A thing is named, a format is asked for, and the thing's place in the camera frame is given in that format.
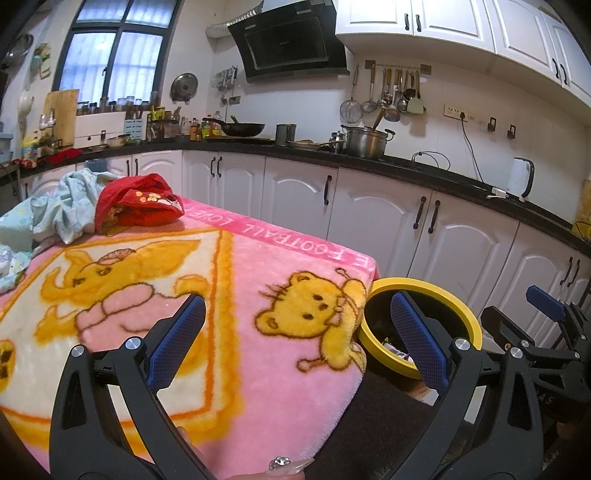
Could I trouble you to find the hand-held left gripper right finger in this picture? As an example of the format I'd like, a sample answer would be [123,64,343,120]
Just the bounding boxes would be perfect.
[390,292,546,480]

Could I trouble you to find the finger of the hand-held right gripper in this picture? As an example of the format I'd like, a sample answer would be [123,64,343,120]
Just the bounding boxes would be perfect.
[480,305,537,358]
[526,285,591,346]

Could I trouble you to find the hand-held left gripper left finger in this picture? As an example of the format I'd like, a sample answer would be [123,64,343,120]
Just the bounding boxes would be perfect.
[48,294,218,480]

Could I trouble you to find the yellow rimmed black trash bin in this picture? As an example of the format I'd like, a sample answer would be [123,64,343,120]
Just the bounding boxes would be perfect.
[358,277,483,381]

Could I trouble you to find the person's left hand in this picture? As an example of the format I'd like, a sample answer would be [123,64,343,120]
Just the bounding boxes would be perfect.
[178,425,315,480]

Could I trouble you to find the printed pink blanket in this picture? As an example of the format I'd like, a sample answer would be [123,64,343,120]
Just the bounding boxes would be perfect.
[0,196,377,480]

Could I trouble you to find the white electric kettle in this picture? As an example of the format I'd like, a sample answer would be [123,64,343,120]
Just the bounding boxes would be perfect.
[506,157,535,202]

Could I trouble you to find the red printed cloth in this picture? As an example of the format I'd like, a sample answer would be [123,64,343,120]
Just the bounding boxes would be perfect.
[95,174,185,232]

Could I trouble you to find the light blue cloth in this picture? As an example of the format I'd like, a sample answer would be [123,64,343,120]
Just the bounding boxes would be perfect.
[0,168,118,294]

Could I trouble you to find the steel stock pot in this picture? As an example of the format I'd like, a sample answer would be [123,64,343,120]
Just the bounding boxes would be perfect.
[341,124,396,160]

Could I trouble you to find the group of condiment bottles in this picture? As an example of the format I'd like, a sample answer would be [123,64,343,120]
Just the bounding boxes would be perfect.
[189,115,223,140]

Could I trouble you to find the red dishcloth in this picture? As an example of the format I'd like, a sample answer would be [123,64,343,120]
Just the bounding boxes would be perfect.
[11,148,84,168]

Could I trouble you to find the black wok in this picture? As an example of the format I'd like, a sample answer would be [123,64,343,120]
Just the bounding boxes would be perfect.
[202,117,267,138]

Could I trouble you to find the plate with food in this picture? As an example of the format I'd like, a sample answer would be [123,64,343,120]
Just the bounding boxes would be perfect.
[286,138,334,151]

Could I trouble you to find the row of glass jars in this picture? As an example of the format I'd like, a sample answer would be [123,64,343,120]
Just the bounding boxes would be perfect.
[76,95,160,114]

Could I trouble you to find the row of hanging utensils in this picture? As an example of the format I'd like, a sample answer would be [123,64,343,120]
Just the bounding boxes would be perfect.
[362,65,428,123]

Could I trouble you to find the wooden cutting board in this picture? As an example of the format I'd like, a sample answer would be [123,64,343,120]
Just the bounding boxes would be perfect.
[44,89,80,146]

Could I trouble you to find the hanging pot lid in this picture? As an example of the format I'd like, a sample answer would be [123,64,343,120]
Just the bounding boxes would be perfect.
[170,73,199,101]

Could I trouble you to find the chrome faucet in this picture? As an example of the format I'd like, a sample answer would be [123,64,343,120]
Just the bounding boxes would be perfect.
[39,108,58,139]

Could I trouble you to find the hanging kitchen tools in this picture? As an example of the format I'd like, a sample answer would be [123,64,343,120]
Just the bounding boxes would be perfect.
[217,67,238,104]

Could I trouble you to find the white plastic scoop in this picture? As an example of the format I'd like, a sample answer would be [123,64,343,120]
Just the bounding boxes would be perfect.
[17,90,35,139]

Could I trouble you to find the dark framed window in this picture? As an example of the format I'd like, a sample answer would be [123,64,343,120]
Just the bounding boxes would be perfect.
[52,0,181,104]

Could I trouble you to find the white upper cabinets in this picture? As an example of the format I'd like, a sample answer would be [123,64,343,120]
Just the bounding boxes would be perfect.
[335,0,591,109]

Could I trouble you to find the black range hood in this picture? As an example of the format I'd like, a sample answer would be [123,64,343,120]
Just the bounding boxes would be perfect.
[228,0,351,84]

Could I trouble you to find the black power cable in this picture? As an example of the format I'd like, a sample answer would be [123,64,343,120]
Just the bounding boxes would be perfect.
[461,117,491,186]

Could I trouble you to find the looped black cable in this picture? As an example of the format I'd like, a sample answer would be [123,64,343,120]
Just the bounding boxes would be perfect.
[412,151,451,172]

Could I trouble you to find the wire mesh strainer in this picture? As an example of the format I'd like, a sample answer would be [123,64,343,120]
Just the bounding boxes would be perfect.
[341,67,362,124]

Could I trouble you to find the silver exhaust duct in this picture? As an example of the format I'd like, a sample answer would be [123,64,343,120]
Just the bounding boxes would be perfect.
[205,0,264,41]

